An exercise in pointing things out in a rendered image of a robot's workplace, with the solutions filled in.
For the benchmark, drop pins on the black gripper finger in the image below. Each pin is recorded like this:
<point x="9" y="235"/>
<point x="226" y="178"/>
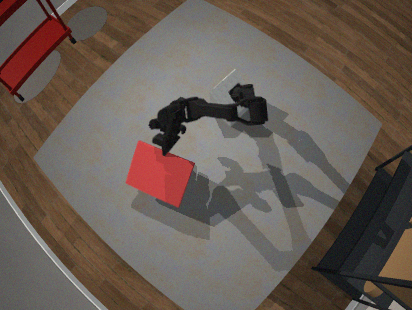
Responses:
<point x="175" y="139"/>
<point x="165" y="150"/>

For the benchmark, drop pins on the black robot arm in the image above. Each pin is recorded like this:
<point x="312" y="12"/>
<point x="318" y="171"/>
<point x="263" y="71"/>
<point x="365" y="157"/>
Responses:
<point x="198" y="107"/>

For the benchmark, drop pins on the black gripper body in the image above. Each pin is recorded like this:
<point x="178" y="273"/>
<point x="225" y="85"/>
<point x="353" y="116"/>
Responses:
<point x="171" y="130"/>

